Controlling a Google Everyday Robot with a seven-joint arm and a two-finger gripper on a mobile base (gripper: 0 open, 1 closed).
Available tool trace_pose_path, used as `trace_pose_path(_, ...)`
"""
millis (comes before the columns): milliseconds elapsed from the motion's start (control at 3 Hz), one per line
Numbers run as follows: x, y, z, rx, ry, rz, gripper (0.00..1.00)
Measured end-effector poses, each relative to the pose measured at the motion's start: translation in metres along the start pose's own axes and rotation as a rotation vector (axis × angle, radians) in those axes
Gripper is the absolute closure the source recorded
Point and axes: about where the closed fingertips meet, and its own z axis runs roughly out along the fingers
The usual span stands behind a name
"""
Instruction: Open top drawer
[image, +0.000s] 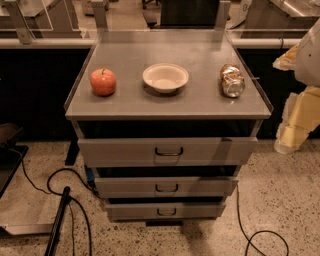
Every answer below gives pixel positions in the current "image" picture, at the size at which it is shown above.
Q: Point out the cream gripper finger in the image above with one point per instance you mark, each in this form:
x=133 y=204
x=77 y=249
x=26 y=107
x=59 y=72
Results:
x=300 y=117
x=286 y=61

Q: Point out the grey top drawer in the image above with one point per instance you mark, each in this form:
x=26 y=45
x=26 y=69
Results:
x=150 y=152

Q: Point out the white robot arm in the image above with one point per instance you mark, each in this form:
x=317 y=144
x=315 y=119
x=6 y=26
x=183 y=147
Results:
x=307 y=69

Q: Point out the grey drawer cabinet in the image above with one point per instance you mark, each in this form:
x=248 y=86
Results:
x=165 y=120

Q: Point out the crushed metal can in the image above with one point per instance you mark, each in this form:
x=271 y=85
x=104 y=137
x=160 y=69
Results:
x=232 y=81

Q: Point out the white bowl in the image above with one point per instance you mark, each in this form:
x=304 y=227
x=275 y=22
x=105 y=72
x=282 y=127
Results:
x=165 y=77

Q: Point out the red apple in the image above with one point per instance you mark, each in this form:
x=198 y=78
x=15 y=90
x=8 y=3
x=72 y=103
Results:
x=103 y=82

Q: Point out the black pole stand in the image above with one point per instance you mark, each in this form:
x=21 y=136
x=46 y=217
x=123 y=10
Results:
x=55 y=231

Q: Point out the dark equipment at left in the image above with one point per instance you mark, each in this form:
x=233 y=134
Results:
x=11 y=154

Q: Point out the white horizontal rail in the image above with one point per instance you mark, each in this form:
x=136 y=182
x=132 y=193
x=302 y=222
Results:
x=55 y=43

